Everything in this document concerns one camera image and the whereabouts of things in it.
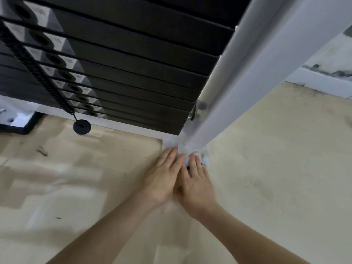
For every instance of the person's left hand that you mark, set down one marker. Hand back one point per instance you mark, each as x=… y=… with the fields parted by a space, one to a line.
x=162 y=178

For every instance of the person's right hand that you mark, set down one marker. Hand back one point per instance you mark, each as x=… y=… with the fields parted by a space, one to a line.
x=198 y=189

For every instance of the white cleaning wipe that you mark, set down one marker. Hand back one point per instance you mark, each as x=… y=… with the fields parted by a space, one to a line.
x=189 y=155

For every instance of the white gym machine frame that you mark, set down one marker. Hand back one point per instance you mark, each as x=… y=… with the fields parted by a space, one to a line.
x=247 y=65

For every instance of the person's right forearm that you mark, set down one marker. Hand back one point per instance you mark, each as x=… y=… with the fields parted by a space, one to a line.
x=247 y=239

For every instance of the person's left forearm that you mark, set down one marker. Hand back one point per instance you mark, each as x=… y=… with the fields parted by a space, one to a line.
x=104 y=230

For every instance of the black weight stack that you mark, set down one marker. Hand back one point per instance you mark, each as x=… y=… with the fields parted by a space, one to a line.
x=123 y=52

